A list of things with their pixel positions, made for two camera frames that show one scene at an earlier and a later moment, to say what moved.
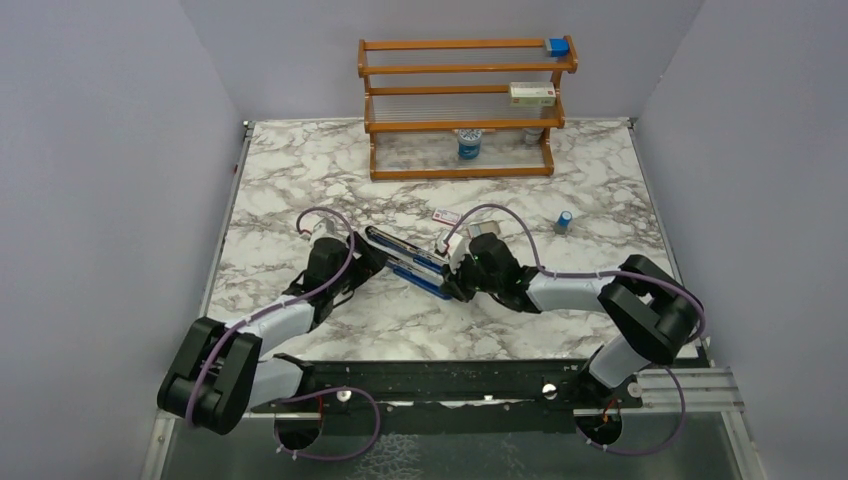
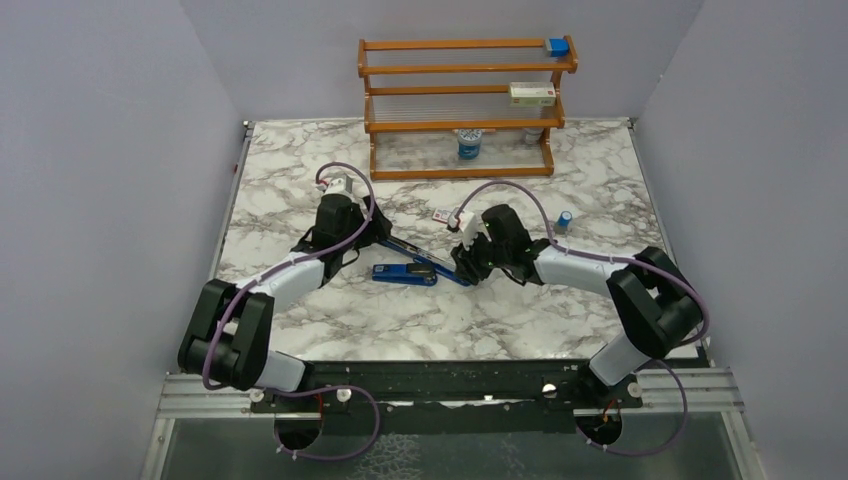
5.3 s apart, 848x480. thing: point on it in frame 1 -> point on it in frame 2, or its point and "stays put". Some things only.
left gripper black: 368,262 -> 379,228
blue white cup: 469,143 stays put
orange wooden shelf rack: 435,133 stays put
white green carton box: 532,94 stays put
